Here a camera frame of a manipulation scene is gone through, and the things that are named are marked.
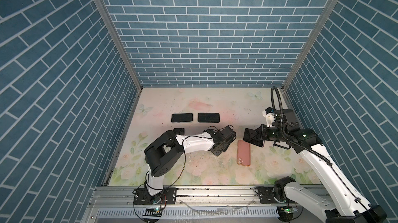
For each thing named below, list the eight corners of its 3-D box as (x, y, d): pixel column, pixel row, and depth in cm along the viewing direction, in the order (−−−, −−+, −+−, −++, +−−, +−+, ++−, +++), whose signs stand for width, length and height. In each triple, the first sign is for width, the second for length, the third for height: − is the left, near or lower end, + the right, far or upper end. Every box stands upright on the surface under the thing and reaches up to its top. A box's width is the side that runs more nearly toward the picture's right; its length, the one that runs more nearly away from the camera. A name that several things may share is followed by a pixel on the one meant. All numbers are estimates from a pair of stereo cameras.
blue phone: (171, 122, 104) (170, 120, 102) (172, 115, 108) (172, 113, 106) (192, 122, 104) (192, 120, 102) (193, 115, 108) (193, 113, 106)
